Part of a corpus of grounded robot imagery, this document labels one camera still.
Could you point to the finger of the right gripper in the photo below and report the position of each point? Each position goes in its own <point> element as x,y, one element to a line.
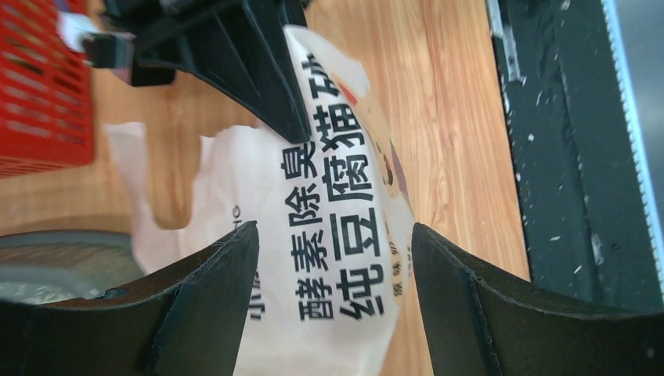
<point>237,47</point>

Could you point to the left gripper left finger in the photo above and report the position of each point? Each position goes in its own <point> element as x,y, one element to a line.
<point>185,319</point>

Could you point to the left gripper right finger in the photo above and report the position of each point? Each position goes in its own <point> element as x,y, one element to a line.
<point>482,320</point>

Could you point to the pink cat litter bag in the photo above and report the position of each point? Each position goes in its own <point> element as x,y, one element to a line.
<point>333,215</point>

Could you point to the grey litter box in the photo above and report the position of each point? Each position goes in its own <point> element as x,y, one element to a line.
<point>50,266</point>

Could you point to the red plastic basket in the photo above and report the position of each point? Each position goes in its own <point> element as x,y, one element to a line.
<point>46,104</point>

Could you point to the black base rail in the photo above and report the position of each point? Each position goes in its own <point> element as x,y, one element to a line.
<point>586,195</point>

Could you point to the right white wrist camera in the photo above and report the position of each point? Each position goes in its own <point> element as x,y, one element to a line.
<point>113,51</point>

